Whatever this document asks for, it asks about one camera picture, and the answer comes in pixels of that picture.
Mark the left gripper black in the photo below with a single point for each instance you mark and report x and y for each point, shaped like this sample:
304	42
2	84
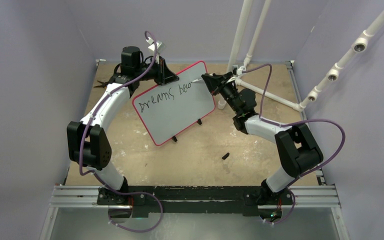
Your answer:
164	75

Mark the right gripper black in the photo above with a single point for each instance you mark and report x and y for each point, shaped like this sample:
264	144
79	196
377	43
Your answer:
213	81

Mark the black whiteboard marker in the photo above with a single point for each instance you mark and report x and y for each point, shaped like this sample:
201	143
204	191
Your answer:
197	80

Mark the whiteboard with red frame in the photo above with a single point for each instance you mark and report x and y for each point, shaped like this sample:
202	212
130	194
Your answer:
167	110

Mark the black marker cap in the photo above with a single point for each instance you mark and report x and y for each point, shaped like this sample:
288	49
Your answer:
224	157

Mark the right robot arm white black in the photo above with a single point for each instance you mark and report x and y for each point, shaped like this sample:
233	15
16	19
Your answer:
297	148

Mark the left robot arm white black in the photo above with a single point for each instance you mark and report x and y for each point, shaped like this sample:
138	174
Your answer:
88	144

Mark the yellow black pliers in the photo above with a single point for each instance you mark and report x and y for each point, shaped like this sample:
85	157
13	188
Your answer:
102	84

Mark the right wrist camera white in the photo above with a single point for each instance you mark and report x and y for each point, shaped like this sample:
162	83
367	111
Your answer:
238	73

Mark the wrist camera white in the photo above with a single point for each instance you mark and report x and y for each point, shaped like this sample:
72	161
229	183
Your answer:
155	48
238	73

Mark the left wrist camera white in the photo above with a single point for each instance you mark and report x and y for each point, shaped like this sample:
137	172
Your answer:
155	48

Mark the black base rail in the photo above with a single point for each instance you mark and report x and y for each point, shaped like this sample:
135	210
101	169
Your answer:
248	201

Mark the aluminium table frame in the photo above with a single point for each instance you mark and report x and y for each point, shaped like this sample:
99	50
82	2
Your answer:
194	160

